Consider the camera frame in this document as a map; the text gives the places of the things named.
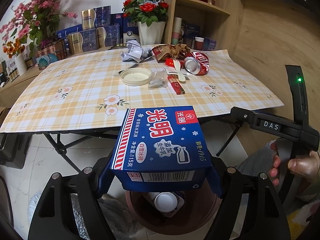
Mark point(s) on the red and white cup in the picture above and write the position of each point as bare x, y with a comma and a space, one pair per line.
199, 41

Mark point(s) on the cream round plastic lid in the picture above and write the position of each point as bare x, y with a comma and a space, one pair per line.
135, 76

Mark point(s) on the black folding table frame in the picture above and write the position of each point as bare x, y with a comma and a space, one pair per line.
218, 132

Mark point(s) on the stack of paper cups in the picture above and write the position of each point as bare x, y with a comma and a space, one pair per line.
176, 30

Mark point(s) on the brown round trash bin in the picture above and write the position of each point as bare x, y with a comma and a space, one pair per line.
195, 208

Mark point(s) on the pink blossom flower arrangement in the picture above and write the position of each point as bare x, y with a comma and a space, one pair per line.
37, 21

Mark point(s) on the wooden shelf unit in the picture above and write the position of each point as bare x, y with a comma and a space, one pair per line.
221, 21

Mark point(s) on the white plastic fork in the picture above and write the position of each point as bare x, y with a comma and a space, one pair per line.
177, 66

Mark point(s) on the white printed paper packet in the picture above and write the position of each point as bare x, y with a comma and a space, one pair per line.
172, 71

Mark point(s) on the clear plastic wrapper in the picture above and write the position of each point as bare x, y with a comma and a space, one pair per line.
158, 80

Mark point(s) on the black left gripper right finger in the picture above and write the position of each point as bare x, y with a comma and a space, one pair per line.
265, 217

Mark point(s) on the crushed red soda can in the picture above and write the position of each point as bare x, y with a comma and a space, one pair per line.
196, 63

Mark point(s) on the blue ice cream carton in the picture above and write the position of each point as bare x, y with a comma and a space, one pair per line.
160, 150

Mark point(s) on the red rose bouquet white vase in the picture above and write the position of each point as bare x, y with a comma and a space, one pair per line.
151, 17

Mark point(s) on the person's right hand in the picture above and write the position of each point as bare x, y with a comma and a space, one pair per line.
304, 166

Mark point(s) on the crumpled brown snack bag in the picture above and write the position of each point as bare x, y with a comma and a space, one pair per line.
165, 51

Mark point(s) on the orange plaid floral tablecloth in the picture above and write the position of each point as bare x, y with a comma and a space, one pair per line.
85, 92

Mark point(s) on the crumpled white paper ball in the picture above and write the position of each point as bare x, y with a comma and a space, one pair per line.
136, 52

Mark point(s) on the blue gold gift box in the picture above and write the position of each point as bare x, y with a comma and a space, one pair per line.
83, 41
96, 17
108, 36

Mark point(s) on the red cigarette box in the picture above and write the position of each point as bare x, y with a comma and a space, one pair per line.
170, 62

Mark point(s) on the white cup in bin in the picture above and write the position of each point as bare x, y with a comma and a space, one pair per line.
165, 202

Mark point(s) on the black plastic spoon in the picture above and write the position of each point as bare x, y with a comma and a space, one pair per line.
133, 66

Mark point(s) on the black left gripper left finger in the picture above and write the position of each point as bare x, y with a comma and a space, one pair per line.
68, 202

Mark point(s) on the long red wrapper packet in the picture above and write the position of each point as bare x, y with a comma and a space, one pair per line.
175, 85

